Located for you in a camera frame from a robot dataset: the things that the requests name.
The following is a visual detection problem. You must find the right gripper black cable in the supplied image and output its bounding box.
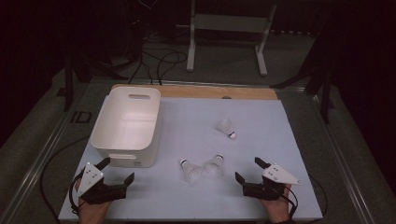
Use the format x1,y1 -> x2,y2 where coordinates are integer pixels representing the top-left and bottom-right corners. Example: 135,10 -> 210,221
267,175 -> 329,220

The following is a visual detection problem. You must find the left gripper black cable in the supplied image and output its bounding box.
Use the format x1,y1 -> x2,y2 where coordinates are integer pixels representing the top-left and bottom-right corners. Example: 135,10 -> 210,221
68,172 -> 85,217

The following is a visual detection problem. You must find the grey metal stand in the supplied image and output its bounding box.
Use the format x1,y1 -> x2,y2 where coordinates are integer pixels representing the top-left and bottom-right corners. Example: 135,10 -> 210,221
186,0 -> 278,77

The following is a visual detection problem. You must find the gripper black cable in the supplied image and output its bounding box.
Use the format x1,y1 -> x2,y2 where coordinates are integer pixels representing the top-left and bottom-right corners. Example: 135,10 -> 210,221
68,172 -> 85,217
267,175 -> 329,220

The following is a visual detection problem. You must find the white plastic bin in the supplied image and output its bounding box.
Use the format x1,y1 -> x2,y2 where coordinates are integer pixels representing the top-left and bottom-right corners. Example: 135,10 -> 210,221
90,86 -> 163,169

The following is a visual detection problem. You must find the black tripod stand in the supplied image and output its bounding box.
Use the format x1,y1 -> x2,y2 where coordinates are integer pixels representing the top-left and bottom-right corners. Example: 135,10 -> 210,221
270,59 -> 335,125
62,55 -> 129,112

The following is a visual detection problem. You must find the person's right hand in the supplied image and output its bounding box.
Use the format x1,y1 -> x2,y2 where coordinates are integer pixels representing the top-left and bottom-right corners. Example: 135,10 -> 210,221
260,184 -> 292,224

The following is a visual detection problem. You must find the pale blue table mat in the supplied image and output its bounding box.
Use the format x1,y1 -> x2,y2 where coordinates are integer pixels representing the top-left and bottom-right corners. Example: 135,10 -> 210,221
58,95 -> 324,222

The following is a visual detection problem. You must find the person's left hand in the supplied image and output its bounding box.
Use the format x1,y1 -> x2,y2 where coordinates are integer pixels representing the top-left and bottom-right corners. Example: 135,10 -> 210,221
77,197 -> 111,224

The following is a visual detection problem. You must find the thin black floor cable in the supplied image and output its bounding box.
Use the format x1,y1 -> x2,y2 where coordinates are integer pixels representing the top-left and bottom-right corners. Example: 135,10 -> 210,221
39,134 -> 92,223

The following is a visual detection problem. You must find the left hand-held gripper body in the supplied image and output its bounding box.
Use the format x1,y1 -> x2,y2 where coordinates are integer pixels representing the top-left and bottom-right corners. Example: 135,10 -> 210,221
76,162 -> 128,205

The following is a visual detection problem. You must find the white shuttlecock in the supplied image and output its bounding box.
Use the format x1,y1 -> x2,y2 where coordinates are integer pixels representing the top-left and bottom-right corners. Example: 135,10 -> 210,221
179,159 -> 204,184
204,153 -> 225,178
216,118 -> 237,140

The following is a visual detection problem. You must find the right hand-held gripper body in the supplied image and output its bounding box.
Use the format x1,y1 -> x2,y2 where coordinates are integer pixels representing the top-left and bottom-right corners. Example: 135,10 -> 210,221
242,162 -> 302,201

